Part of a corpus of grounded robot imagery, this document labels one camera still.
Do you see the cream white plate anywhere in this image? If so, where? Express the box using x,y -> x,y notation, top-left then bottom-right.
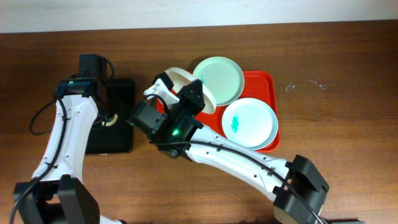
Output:
165,67 -> 216,114

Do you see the green yellow sponge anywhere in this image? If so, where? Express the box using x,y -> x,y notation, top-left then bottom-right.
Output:
101,114 -> 118,127

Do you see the mint green plate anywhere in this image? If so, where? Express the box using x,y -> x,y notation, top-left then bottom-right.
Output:
193,56 -> 245,106

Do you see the light blue plate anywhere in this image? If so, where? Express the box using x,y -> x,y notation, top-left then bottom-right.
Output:
221,98 -> 279,150

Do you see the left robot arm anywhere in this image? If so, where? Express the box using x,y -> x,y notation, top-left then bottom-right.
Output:
9,54 -> 121,223

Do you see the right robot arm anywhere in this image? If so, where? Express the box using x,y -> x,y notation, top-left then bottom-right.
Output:
127,73 -> 330,223

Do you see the black plastic tray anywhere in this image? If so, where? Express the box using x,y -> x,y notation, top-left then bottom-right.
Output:
85,78 -> 135,155

